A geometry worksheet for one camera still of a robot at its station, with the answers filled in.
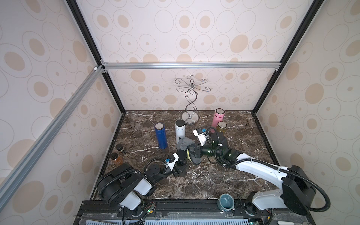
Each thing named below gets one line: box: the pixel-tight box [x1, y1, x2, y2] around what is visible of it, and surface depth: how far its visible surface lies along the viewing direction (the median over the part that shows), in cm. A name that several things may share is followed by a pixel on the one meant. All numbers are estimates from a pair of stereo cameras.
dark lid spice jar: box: [115, 143, 128, 156], surface depth 91 cm
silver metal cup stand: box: [174, 74, 211, 125], surface depth 102 cm
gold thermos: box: [216, 120, 228, 136], surface depth 85 cm
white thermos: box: [174, 119, 186, 144], surface depth 86 cm
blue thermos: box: [154, 122, 168, 150], surface depth 91 cm
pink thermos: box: [210, 107, 226, 134], surface depth 93 cm
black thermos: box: [174, 149, 188, 178], surface depth 72 cm
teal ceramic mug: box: [217, 193, 236, 212], surface depth 74 cm
